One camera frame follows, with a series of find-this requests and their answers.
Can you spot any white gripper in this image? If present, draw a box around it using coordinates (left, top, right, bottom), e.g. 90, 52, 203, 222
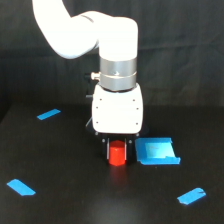
86, 84, 149, 163

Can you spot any red hexagonal block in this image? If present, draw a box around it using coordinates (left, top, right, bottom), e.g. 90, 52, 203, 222
109, 140, 126, 166

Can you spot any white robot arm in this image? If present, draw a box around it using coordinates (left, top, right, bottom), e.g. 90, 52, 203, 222
32, 0, 143, 166

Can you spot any blue tape square marker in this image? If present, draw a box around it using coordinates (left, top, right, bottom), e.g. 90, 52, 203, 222
135, 137, 181, 165

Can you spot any blue tape strip far left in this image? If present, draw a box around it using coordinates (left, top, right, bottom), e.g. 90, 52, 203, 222
37, 109, 61, 120

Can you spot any blue tape strip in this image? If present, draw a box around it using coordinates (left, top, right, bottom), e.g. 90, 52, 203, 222
37, 109, 61, 120
177, 187, 206, 205
7, 179, 35, 196

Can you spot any blue tape strip near right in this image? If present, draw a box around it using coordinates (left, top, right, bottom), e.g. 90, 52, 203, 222
177, 187, 206, 205

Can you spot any blue tape strip near left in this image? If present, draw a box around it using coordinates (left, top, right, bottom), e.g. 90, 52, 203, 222
7, 179, 35, 196

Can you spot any black backdrop curtain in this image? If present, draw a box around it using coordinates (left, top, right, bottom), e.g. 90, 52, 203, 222
0, 0, 224, 111

